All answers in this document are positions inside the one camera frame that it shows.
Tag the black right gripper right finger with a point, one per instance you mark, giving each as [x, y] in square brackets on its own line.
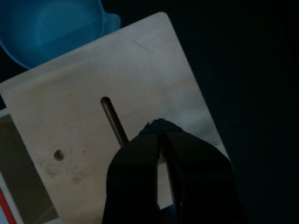
[202, 180]

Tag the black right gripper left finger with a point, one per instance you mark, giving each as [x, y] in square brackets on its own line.
[134, 178]

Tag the drawer with red front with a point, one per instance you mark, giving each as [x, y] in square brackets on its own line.
[23, 169]

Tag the blue plastic bowl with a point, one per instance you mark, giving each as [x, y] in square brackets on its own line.
[51, 27]

